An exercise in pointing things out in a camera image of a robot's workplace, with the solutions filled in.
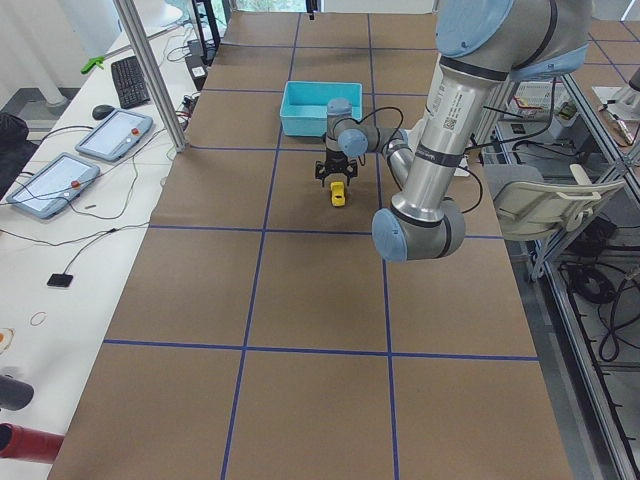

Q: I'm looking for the black keyboard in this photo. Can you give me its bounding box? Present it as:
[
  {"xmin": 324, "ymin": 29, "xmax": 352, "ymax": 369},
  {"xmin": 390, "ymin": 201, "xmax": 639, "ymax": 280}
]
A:
[{"xmin": 111, "ymin": 56, "xmax": 150, "ymax": 109}]

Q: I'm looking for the black computer mouse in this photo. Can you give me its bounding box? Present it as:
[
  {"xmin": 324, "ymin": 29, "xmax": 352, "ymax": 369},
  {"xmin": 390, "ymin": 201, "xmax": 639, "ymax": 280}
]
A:
[{"xmin": 92, "ymin": 104, "xmax": 115, "ymax": 121}]

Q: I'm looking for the upper teach pendant tablet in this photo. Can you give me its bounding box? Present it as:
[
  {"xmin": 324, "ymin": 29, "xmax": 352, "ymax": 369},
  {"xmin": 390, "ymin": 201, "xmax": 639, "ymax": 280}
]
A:
[{"xmin": 75, "ymin": 109, "xmax": 154, "ymax": 162}]

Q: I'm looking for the teach pendant tablet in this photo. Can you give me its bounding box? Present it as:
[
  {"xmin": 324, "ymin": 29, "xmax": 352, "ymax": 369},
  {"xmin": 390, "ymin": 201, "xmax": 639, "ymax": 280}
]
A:
[
  {"xmin": 75, "ymin": 109, "xmax": 154, "ymax": 162},
  {"xmin": 7, "ymin": 153, "xmax": 101, "ymax": 219}
]

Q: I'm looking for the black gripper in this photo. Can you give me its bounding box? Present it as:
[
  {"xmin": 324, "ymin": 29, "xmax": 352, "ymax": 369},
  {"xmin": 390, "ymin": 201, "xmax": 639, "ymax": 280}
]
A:
[{"xmin": 314, "ymin": 149, "xmax": 358, "ymax": 187}]

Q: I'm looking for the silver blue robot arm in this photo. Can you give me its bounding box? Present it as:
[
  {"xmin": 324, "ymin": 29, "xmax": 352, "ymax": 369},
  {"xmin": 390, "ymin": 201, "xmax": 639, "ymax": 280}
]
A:
[{"xmin": 324, "ymin": 1, "xmax": 593, "ymax": 262}]

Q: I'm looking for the red cylinder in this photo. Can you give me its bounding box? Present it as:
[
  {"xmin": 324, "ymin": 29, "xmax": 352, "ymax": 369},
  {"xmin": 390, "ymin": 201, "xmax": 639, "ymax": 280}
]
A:
[{"xmin": 1, "ymin": 423, "xmax": 65, "ymax": 464}]

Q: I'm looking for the grey office chair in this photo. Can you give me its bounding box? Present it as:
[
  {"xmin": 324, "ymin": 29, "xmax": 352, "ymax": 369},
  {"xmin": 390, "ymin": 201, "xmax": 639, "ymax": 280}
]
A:
[{"xmin": 484, "ymin": 164, "xmax": 625, "ymax": 241}]

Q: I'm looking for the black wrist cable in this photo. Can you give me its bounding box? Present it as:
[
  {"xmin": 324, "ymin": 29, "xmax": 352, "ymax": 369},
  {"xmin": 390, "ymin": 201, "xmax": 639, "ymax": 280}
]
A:
[{"xmin": 344, "ymin": 105, "xmax": 556, "ymax": 215}]

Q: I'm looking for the yellow beetle toy car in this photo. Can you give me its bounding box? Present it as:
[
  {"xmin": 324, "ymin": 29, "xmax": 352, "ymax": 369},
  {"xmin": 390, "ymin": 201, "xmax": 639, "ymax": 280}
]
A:
[{"xmin": 330, "ymin": 181, "xmax": 346, "ymax": 208}]

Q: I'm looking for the lower teach pendant tablet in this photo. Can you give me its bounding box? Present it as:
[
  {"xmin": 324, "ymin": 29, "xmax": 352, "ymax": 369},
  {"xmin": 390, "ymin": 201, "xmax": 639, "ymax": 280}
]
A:
[{"xmin": 7, "ymin": 153, "xmax": 101, "ymax": 219}]

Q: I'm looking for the aluminium frame post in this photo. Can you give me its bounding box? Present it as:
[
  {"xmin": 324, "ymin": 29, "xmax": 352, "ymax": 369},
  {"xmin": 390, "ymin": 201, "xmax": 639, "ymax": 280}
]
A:
[{"xmin": 113, "ymin": 0, "xmax": 187, "ymax": 153}]

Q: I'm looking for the small black square pad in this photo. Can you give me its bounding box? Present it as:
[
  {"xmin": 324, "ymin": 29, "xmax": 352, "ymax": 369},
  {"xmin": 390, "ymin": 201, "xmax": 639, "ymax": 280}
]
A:
[{"xmin": 46, "ymin": 273, "xmax": 73, "ymax": 288}]

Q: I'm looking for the turquoise plastic bin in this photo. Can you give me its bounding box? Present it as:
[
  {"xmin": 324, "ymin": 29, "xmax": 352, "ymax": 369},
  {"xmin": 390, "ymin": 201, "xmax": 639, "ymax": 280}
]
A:
[{"xmin": 280, "ymin": 81, "xmax": 363, "ymax": 137}]

